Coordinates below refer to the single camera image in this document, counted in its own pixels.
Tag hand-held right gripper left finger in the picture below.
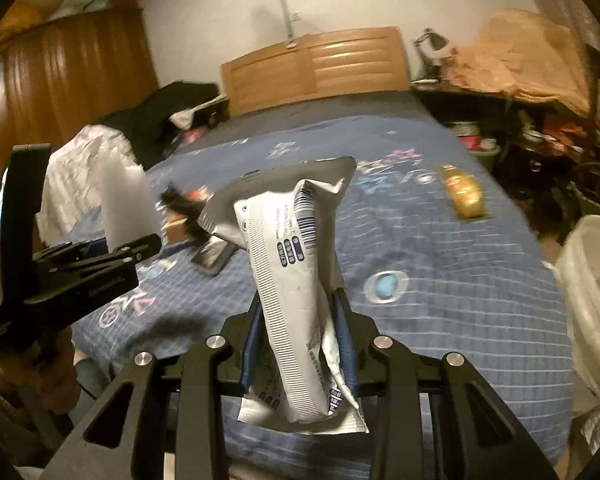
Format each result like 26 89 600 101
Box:
40 305 268 480

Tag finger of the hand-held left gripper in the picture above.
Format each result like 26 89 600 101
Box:
24 257 140 322
30 233 163 267

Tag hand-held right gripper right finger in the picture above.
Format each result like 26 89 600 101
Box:
330 287 551 480

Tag white silver snack wrapper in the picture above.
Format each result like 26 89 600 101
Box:
198 156 370 434

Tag yellow snack packet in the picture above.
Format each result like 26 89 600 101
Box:
439 164 493 221

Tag white plastic basin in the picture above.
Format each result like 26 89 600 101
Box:
552 215 600 401

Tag person's left hand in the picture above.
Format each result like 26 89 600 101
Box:
0 345 78 413

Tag small brown box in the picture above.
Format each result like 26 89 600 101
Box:
164 220 201 247

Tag red snack packet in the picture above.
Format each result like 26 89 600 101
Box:
160 183 218 223

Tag black flat packet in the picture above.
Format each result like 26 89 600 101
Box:
190 242 236 277

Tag white crumpled cloth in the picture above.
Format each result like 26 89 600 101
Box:
35 125 146 256

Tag blue printed blanket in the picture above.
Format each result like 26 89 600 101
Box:
72 115 576 466

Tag black clothing pile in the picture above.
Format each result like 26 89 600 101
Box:
92 81 231 171

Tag small white cloth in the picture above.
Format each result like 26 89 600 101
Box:
169 95 228 128

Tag brown wooden wardrobe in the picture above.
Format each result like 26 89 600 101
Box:
0 7 160 201

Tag grey bed sheet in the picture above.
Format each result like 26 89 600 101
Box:
180 87 446 153

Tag green bin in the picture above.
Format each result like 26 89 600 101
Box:
450 120 508 173

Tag pale bedding bundle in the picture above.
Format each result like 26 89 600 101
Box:
0 0 146 41

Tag dark wooden side table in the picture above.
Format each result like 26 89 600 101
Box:
502 137 576 201

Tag wooden bed headboard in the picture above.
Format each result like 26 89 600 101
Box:
221 26 412 117

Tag silver crinkled cloth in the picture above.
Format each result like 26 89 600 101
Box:
572 395 600 461

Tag dark wooden desk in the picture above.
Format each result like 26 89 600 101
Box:
412 77 600 201

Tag dark folding chair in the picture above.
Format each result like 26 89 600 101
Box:
565 160 600 221

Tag desk lamp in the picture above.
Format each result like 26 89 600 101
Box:
412 27 456 83

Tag orange cloth cover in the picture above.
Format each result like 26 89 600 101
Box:
447 9 593 116

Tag white wall conduit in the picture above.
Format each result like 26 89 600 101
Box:
262 0 301 51

